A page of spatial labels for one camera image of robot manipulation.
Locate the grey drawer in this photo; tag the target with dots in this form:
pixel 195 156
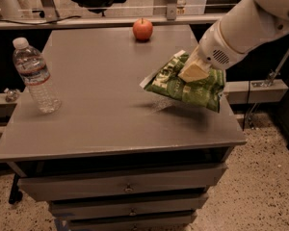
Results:
pixel 127 206
pixel 132 223
pixel 145 180

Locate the green jalapeno chip bag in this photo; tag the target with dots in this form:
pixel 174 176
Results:
pixel 165 81

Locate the red apple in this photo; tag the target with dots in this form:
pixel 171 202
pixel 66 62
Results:
pixel 142 29

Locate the middle grey drawer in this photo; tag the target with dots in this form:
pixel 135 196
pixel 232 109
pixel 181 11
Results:
pixel 127 206

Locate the clear plastic water bottle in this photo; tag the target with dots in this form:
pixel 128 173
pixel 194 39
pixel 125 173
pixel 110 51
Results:
pixel 32 68

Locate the top grey drawer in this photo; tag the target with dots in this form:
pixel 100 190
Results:
pixel 145 180

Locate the grey drawer cabinet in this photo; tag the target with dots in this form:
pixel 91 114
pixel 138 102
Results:
pixel 107 122

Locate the bottom grey drawer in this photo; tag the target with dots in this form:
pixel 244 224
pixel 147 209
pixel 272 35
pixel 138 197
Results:
pixel 132 223

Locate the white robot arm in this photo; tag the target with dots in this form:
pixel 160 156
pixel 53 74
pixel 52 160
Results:
pixel 227 42

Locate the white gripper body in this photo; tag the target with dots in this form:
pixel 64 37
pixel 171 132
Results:
pixel 214 53

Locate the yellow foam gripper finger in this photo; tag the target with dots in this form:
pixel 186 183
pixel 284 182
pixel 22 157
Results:
pixel 195 68

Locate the small crumpled clear object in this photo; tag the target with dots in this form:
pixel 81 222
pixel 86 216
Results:
pixel 11 95

